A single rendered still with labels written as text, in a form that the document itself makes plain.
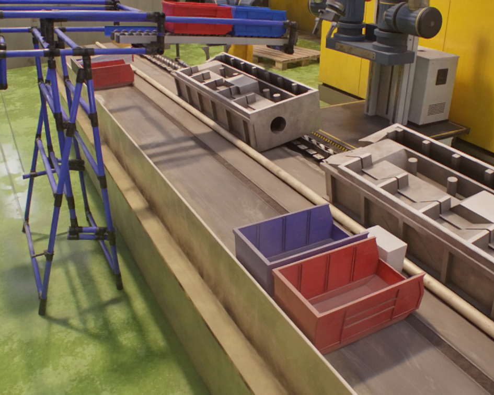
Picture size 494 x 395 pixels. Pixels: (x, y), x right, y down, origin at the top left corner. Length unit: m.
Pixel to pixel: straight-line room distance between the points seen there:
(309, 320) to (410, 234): 0.50
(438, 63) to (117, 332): 2.92
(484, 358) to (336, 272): 0.41
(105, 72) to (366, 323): 2.58
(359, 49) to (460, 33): 0.96
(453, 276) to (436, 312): 0.11
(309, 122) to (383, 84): 1.86
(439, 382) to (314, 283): 0.38
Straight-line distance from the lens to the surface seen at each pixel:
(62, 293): 2.63
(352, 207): 1.62
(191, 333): 1.98
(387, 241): 1.38
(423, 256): 1.43
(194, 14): 2.25
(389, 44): 3.45
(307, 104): 2.19
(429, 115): 3.96
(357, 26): 3.75
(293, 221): 1.38
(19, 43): 8.27
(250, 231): 1.31
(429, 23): 3.22
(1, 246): 3.16
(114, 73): 3.33
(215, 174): 1.94
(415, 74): 3.88
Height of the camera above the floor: 1.58
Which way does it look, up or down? 29 degrees down
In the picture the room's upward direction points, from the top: straight up
